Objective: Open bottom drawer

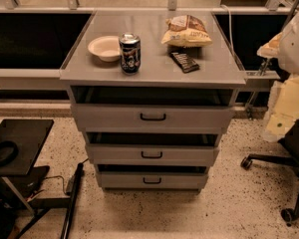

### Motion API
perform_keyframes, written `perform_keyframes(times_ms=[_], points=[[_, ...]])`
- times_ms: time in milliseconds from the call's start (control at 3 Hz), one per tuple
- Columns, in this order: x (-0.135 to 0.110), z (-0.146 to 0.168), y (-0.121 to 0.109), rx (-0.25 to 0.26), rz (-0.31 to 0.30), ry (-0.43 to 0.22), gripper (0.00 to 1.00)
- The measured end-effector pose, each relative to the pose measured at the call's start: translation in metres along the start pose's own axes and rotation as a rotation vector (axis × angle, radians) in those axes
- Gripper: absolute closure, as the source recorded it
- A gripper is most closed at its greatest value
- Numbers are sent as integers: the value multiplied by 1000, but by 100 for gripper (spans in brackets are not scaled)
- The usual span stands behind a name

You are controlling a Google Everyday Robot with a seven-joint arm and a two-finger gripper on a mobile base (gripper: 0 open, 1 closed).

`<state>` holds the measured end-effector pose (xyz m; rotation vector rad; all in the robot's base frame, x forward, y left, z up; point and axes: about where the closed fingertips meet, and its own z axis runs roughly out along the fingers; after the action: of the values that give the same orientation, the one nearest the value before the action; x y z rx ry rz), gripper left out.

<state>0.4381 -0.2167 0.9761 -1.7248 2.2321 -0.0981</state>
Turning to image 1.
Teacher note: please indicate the grey bottom drawer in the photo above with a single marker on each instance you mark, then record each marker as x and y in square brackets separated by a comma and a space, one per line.
[146, 180]

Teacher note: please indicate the grey drawer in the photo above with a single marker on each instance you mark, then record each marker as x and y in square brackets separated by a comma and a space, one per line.
[169, 155]
[150, 118]
[146, 180]

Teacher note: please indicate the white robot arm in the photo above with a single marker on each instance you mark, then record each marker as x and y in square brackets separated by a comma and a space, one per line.
[283, 103]

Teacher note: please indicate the grey drawer cabinet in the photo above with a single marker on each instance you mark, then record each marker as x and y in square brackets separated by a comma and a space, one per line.
[159, 82]

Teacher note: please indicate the grey top drawer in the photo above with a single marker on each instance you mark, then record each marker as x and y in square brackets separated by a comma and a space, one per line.
[150, 118]

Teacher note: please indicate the grey middle drawer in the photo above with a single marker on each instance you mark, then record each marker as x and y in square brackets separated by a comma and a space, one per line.
[169, 155]

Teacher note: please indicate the dark chocolate bar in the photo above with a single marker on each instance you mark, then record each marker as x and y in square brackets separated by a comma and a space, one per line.
[185, 62]

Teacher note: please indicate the dark soda can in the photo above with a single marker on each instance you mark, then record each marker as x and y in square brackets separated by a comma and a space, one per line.
[130, 45]

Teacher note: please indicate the white paper bowl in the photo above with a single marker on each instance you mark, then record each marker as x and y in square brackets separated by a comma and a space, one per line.
[106, 48]

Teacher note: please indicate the yellow chip bag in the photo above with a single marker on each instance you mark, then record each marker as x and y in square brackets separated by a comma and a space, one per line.
[186, 31]

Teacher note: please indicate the black tripod leg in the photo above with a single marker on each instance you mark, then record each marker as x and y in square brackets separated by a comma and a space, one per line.
[72, 203]

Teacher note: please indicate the black office chair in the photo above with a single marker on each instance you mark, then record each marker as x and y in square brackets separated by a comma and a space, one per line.
[291, 143]

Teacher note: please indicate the black headphones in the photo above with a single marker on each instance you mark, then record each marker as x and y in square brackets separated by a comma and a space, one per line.
[8, 152]

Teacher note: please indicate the metal diagonal rod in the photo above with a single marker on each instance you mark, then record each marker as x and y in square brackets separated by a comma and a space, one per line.
[260, 83]

